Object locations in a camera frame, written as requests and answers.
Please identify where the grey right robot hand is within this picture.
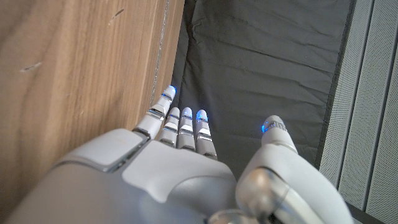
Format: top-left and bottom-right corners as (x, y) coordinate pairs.
(4, 85), (354, 224)

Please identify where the black backdrop curtain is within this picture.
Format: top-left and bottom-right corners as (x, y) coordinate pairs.
(170, 0), (357, 181)

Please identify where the grey tape outline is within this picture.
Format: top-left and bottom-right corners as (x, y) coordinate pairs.
(150, 0), (170, 105)

